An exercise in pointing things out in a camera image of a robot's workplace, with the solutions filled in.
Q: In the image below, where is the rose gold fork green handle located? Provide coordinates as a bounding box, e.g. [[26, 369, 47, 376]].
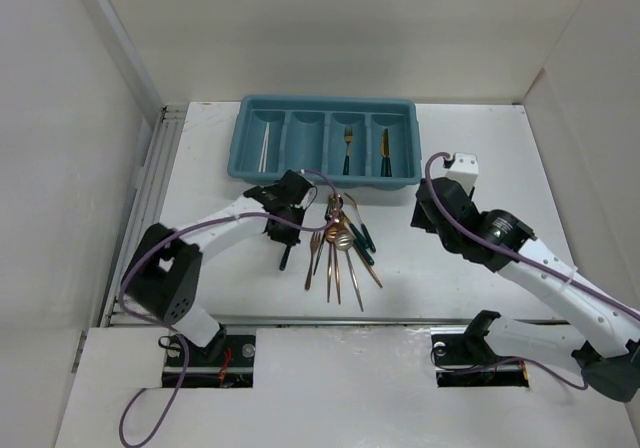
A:
[[279, 245, 292, 271]]

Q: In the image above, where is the silver slotted spoon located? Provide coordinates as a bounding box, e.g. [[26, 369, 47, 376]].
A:
[[334, 230, 364, 312]]

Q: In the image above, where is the gold knife green handle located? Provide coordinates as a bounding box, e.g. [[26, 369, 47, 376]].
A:
[[381, 129, 392, 177], [380, 129, 389, 177]]

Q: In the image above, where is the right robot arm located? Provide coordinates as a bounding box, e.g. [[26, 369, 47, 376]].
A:
[[411, 177, 639, 403]]

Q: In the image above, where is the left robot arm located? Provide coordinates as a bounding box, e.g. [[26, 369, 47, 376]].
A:
[[119, 170, 313, 365]]

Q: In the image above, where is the copper slotted spoon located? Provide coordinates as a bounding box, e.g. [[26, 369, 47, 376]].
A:
[[324, 227, 343, 305]]

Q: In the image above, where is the rose gold spoon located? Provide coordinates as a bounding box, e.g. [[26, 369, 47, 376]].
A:
[[325, 217, 351, 304]]

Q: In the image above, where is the blue plastic cutlery tray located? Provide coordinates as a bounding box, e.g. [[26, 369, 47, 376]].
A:
[[227, 95, 423, 191]]

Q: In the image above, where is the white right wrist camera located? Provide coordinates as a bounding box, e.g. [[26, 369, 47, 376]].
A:
[[443, 152, 479, 195]]

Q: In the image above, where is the gold spoon upper green handle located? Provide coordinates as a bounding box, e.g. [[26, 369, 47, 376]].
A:
[[328, 195, 375, 266]]

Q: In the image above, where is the aluminium rail left side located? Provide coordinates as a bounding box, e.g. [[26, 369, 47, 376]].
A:
[[93, 105, 187, 328]]

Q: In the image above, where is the aluminium rail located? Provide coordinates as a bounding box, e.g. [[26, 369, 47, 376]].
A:
[[219, 315, 471, 328], [93, 105, 187, 328]]

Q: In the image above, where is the aluminium rail front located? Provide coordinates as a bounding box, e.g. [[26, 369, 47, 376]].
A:
[[219, 315, 471, 328]]

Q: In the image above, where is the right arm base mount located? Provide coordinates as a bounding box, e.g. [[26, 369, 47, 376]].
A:
[[430, 333, 529, 388]]

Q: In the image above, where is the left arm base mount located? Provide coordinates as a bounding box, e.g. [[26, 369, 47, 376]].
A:
[[158, 334, 256, 389]]

